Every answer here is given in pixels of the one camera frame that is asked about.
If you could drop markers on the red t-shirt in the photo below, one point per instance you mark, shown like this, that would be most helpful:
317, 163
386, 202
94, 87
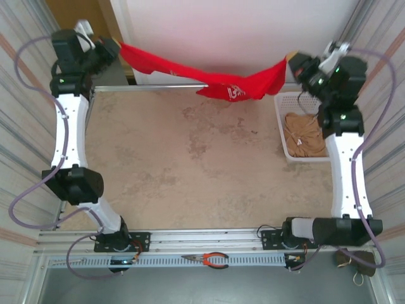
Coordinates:
221, 82

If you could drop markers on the aluminium mounting rail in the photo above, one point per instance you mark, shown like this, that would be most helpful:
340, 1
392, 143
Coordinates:
205, 237

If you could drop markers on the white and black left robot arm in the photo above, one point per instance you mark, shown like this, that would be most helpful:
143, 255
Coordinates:
71, 126

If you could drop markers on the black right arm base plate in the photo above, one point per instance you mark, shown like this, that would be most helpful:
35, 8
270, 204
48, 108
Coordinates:
269, 239

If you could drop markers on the white plastic perforated basket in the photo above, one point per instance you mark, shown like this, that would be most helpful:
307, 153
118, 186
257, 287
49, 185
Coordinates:
291, 101

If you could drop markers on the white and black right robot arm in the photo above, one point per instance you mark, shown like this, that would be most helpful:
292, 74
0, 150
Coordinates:
345, 177

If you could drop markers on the aluminium table edge bar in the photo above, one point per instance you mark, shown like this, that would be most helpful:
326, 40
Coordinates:
158, 86

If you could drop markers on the wooden door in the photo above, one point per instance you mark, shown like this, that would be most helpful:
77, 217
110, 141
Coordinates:
95, 12

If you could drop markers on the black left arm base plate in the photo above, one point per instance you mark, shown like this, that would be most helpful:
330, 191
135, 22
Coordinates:
142, 240

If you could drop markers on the dark brown cloth pouch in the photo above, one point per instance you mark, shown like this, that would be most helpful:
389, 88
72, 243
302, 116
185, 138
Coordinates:
364, 264

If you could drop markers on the aluminium frame post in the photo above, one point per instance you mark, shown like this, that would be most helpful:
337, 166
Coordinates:
355, 19
46, 9

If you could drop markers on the tan crumpled cloth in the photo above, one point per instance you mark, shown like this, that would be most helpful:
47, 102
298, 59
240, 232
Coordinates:
303, 136

